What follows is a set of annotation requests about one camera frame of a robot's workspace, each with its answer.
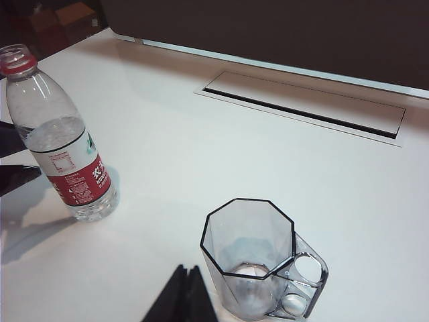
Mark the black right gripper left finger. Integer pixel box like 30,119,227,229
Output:
140,264,192,322

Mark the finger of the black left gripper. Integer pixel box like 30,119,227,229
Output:
0,164,42,199
0,120,27,159

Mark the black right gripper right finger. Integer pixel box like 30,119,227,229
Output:
186,264,219,322

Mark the clear water bottle red label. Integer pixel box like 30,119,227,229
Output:
0,43,120,223

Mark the grey transparent octagonal cup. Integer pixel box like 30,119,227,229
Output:
200,198,329,319

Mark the brown cardboard box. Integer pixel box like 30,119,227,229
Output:
53,5,98,30

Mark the white table cable slot cover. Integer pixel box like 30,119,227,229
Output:
193,69,407,148

